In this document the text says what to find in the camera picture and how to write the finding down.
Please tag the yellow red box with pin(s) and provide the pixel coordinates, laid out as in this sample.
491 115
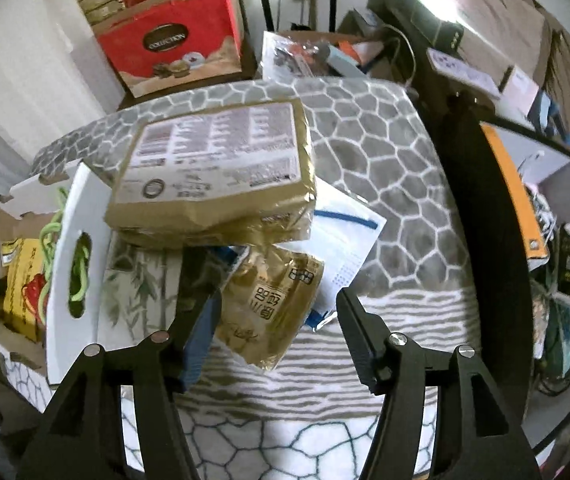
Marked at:
22 290

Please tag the large gold packet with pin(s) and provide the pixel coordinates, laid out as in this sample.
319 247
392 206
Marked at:
205 170

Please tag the bamboo print paper bag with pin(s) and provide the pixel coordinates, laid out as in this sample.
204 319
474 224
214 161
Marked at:
140 290

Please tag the red cookie box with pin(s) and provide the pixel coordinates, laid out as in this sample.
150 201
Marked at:
175 35

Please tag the orange folder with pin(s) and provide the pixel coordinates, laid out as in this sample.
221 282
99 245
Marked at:
515 190

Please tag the small gold packet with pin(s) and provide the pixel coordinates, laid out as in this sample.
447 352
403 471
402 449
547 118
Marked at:
265 310

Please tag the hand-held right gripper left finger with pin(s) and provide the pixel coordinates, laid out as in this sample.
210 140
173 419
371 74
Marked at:
199 342

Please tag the blue white face mask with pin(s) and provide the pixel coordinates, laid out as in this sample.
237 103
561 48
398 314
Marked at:
345 245

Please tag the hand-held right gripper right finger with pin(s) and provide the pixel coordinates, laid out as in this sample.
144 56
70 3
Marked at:
365 347

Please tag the black frame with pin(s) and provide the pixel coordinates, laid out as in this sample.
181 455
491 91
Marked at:
485 260

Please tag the clear plastic bag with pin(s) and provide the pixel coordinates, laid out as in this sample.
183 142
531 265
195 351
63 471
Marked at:
305 57

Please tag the white remote control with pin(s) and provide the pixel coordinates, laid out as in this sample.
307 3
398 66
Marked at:
460 72

